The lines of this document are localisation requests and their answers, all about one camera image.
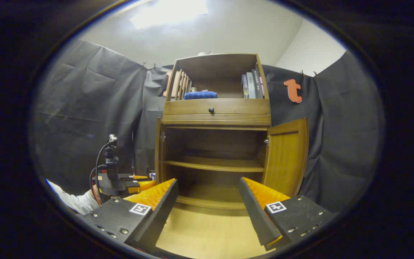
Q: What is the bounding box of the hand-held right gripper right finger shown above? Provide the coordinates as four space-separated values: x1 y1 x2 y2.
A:
238 176 335 251

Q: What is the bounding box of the black cable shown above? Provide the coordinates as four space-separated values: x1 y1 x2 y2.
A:
94 140 116 203

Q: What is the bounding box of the blue folded cloth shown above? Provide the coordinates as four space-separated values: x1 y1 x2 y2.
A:
183 91 219 100

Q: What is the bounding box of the wooden double-door shoe cabinet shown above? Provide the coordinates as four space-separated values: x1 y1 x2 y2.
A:
155 53 272 211

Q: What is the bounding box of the grey spine book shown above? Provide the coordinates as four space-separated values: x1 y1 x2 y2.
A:
247 72 256 99

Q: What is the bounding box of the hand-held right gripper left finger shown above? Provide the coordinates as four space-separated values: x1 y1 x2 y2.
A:
81 178 179 249

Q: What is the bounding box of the dark spine book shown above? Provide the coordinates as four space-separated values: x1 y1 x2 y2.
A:
252 69 263 99

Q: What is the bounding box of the wooden shoe cabinet door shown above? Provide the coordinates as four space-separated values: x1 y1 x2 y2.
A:
155 118 166 185
262 117 309 197

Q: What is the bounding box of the black backdrop cloth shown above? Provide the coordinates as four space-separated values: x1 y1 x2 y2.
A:
31 40 385 214

